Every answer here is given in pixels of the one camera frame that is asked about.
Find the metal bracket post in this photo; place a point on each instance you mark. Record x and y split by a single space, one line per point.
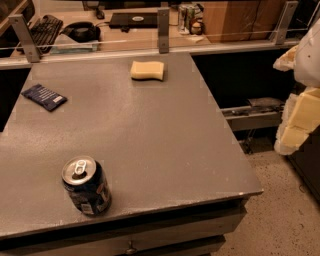
279 33
163 29
23 33

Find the yellow sponge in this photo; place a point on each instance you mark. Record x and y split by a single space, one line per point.
147 70

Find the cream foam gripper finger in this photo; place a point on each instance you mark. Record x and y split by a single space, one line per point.
286 61
301 116

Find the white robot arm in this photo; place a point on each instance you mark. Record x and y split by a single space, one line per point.
307 59

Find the dark blue rxbar wrapper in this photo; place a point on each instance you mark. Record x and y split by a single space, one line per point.
44 97

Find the black keyboard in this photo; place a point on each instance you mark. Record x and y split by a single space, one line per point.
45 31

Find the right metal bracket post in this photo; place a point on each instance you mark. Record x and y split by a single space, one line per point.
279 33

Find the grey drawer with handle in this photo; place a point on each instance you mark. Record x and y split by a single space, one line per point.
194 233

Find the black computer mouse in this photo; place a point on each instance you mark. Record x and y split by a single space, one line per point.
100 14

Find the dark soda can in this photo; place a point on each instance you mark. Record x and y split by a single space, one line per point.
86 184

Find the black headphones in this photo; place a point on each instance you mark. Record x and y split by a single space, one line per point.
82 32

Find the left metal bracket post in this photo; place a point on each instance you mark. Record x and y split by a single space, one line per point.
23 33

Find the middle metal bracket post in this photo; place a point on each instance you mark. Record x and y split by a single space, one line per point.
163 29

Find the small round brown object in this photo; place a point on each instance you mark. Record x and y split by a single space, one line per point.
197 28

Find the glass jar on desk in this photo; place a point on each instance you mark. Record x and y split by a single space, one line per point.
185 14

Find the black laptop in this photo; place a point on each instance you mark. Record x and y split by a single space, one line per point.
133 20

